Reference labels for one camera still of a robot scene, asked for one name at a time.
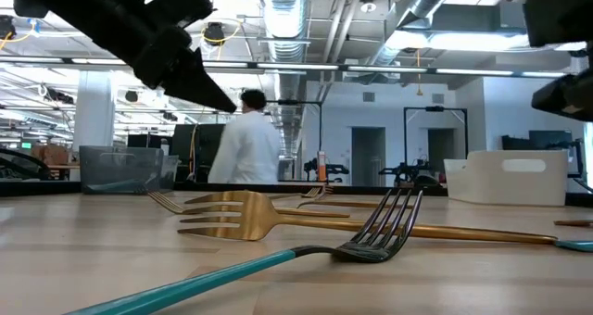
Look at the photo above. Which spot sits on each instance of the black desk monitor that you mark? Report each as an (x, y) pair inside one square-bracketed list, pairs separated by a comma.
[(546, 139)]

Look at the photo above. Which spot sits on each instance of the silver ventilation duct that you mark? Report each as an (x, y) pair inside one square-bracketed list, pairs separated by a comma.
[(283, 14), (426, 0)]

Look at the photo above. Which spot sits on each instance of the orange bottle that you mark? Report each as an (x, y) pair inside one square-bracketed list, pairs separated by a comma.
[(322, 167)]

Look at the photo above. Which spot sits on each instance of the black ceiling device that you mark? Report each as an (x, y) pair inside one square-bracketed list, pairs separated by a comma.
[(214, 33)]

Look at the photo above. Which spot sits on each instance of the grey door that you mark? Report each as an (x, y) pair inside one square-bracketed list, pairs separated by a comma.
[(440, 148), (368, 153)]

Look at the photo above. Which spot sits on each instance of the grey translucent plastic bin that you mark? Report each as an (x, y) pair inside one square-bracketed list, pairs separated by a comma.
[(116, 167)]

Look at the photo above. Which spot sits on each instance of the person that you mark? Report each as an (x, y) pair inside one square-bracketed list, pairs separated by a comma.
[(245, 153)]

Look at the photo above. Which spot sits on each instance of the cardboard box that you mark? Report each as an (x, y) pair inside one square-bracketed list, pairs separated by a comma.
[(53, 155)]

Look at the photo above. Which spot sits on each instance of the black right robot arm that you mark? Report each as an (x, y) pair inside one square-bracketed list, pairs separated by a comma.
[(560, 14)]

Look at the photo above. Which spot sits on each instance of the black aluminium table frame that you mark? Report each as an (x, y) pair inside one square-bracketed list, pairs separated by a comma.
[(208, 188)]

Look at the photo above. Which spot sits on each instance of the white pillar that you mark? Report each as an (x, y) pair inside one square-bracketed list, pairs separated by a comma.
[(92, 116)]

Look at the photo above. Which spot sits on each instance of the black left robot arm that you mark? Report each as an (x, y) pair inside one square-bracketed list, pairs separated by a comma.
[(55, 4)]

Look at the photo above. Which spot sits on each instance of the gold fork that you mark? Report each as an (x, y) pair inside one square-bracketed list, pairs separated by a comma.
[(370, 204), (319, 192), (259, 217), (574, 223), (167, 203)]

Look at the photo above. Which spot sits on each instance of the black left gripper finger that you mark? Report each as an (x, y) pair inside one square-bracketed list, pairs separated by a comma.
[(199, 83)]

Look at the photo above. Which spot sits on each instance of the black arched bracket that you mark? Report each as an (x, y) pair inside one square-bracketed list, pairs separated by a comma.
[(426, 181)]

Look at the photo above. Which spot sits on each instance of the white plastic bin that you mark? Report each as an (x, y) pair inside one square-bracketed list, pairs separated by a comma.
[(486, 185)]

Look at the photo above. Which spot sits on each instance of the black frame stand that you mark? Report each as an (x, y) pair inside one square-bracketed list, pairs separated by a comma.
[(435, 108)]

